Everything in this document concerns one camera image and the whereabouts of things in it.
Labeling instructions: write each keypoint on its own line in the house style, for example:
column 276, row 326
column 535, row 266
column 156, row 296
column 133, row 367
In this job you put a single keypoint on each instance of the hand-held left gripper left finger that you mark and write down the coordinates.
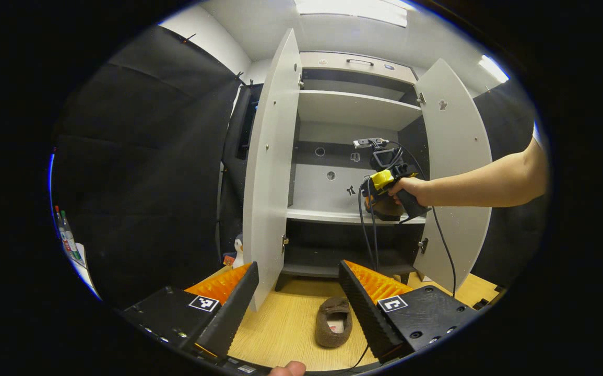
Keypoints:
column 236, row 313

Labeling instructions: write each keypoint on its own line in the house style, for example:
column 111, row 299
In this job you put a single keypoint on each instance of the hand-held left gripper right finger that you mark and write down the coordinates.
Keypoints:
column 366, row 313

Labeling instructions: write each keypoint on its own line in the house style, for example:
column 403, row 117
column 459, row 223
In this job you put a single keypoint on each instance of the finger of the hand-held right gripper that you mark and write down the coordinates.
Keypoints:
column 368, row 196

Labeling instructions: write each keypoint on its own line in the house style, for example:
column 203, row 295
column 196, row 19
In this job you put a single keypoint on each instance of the brown fuzzy shoe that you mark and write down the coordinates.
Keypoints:
column 327, row 309
column 387, row 210

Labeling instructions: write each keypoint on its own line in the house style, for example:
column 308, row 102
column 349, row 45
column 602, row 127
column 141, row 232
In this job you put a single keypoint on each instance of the grey white shoe cabinet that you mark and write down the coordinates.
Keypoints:
column 311, row 193

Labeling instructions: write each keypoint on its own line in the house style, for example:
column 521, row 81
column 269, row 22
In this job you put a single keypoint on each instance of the white cabinet door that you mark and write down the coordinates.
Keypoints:
column 458, row 136
column 270, row 183

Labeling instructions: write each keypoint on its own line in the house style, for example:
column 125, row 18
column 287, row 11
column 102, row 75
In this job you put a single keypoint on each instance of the small white plush toy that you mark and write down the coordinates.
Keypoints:
column 238, row 253

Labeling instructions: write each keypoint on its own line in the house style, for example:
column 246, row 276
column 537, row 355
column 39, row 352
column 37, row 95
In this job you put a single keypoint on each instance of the black backdrop cloth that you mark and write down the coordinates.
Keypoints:
column 150, row 183
column 510, row 250

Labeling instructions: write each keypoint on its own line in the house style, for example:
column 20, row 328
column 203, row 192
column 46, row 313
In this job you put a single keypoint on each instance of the small ceiling light panel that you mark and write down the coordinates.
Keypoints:
column 493, row 68

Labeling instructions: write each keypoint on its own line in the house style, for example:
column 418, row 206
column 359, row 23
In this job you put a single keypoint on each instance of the white side table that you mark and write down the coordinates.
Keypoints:
column 86, row 271

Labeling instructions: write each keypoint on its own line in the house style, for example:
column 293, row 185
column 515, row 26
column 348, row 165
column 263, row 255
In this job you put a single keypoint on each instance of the large ceiling light panel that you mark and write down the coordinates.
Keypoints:
column 353, row 10

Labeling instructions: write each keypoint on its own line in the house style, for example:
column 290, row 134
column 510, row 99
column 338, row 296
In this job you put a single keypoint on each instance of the clear bottle red cap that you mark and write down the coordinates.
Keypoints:
column 60, row 230

